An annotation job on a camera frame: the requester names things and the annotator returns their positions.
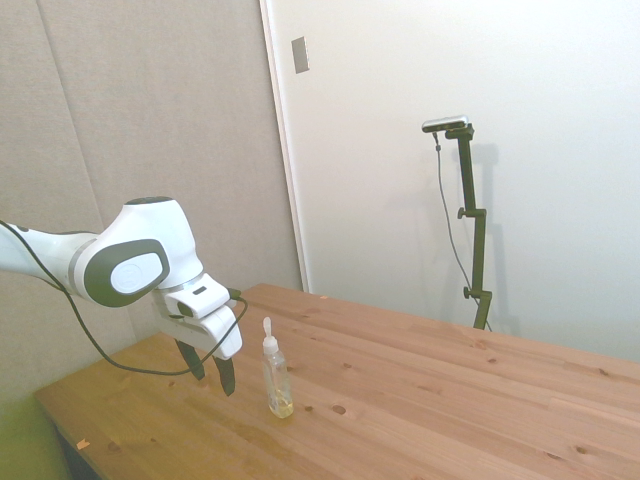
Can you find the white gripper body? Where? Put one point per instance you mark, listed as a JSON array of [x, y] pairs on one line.
[[210, 332]]

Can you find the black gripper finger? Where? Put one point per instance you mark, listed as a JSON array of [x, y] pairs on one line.
[[192, 361], [227, 375]]

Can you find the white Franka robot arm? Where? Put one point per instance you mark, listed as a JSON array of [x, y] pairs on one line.
[[135, 235]]

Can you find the clear sanitizer bottle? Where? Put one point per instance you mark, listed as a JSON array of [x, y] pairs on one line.
[[276, 380]]

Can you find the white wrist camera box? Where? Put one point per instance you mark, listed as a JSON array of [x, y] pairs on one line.
[[197, 297]]

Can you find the white door frame strip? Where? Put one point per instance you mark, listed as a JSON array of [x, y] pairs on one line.
[[287, 150]]

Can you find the black camera stand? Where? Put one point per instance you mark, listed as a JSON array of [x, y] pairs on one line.
[[472, 225]]

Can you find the grey wall plate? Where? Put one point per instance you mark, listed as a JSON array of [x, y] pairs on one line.
[[300, 55]]

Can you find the grey exterior camera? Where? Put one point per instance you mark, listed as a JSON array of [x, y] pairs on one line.
[[445, 123]]

